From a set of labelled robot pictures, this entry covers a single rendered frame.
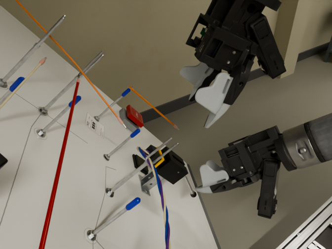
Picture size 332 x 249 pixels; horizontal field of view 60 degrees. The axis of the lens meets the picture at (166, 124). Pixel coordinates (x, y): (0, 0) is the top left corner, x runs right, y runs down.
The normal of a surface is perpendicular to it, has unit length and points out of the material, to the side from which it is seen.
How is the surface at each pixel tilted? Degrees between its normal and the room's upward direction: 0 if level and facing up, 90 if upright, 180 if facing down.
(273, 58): 95
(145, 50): 90
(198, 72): 106
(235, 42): 93
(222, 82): 78
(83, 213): 50
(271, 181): 68
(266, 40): 95
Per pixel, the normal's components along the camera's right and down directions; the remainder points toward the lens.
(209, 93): 0.33, 0.33
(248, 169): -0.47, 0.15
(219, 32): 0.22, 0.58
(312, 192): 0.00, -0.84
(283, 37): -0.79, 0.33
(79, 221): 0.75, -0.62
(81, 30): 0.62, 0.43
